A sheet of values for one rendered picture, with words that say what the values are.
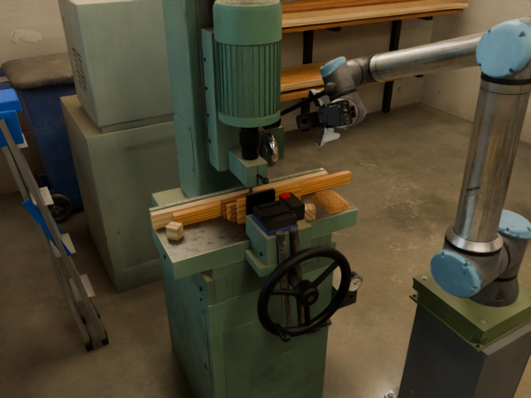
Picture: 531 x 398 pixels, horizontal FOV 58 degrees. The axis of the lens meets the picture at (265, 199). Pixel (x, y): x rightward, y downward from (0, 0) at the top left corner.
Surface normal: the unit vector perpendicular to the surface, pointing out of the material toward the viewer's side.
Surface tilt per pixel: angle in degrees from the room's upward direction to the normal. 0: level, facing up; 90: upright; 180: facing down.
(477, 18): 90
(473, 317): 1
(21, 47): 90
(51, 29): 90
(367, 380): 0
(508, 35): 83
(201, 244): 0
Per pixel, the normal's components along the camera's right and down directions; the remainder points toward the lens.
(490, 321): 0.00, -0.86
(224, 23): -0.60, 0.40
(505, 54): -0.77, 0.20
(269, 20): 0.62, 0.39
